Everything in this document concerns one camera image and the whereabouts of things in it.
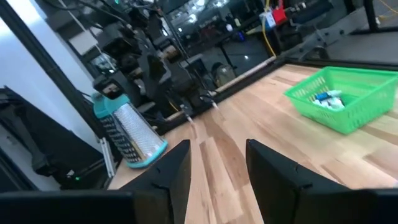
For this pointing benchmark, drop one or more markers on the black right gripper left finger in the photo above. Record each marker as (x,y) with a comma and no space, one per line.
(168,189)

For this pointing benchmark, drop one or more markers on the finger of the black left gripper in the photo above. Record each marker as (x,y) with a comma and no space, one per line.
(211,102)
(188,114)

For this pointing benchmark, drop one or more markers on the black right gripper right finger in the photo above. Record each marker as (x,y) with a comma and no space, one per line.
(273,189)

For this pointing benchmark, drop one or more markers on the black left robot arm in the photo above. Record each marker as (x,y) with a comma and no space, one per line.
(149,62)

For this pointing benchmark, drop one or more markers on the round grey container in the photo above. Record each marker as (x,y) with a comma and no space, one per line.
(224,75)

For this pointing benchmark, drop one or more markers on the teal-trimmed metal box grater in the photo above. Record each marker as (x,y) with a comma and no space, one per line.
(140,137)

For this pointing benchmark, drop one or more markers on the black box with amber face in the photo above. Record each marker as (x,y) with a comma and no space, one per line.
(109,89)

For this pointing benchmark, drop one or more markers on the white and blue box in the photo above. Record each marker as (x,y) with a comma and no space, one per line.
(268,21)

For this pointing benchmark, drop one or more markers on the green plastic mesh basket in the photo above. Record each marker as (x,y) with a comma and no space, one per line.
(357,121)

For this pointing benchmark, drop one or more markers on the blue-capped small tube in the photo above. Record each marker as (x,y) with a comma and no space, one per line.
(326,94)

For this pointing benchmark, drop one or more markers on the red box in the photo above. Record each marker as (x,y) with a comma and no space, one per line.
(280,15)

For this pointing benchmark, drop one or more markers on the black equipment case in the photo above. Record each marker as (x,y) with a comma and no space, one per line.
(56,149)

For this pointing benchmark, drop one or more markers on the black metal rig frame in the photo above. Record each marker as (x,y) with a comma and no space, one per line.
(342,63)

